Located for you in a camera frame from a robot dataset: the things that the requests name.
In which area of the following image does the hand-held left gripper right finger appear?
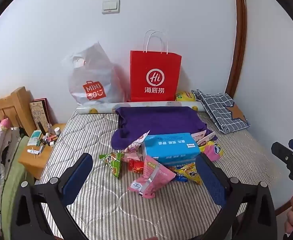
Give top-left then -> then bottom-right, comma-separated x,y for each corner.
195,152 -> 278,240

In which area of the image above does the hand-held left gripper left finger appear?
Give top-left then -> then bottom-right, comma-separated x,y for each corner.
10,152 -> 93,240

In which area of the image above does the red snack packet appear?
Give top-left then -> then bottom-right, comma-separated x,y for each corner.
128,160 -> 145,174

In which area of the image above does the pink yellow snack packet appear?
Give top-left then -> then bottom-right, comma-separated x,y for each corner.
202,141 -> 223,162

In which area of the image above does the green snack packet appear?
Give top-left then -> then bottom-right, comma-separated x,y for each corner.
99,152 -> 123,179

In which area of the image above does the striped bed mattress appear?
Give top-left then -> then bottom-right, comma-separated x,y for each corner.
40,105 -> 283,240

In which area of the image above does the wooden nightstand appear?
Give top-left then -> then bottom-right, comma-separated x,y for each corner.
18,124 -> 67,180

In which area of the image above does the blue tissue pack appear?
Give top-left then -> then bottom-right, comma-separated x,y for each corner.
143,132 -> 201,165

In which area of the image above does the teal white box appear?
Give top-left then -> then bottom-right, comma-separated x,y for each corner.
28,130 -> 43,147

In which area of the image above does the large pink snack packet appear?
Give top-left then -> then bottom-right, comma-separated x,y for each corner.
128,155 -> 177,198

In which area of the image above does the fruit print paper roll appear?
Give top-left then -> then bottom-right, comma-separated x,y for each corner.
76,100 -> 204,114

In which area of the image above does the grey checked cloth with star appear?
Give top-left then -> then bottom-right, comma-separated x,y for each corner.
192,89 -> 251,135

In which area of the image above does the patterned notebook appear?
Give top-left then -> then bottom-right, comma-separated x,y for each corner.
29,98 -> 52,133

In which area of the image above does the purple towel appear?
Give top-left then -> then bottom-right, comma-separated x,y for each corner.
111,106 -> 213,150

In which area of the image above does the yellow chip bag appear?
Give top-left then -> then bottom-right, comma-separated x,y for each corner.
175,90 -> 196,102

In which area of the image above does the wooden headboard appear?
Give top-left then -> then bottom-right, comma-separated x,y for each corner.
0,87 -> 37,135

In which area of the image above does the white plastic shopping bag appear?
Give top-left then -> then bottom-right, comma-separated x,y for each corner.
61,41 -> 127,105

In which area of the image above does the red paper bag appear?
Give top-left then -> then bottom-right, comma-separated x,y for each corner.
129,30 -> 182,103

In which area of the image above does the wooden door frame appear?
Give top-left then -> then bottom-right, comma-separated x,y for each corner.
224,0 -> 247,98

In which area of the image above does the white light switch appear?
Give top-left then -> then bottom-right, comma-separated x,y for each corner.
102,0 -> 120,14

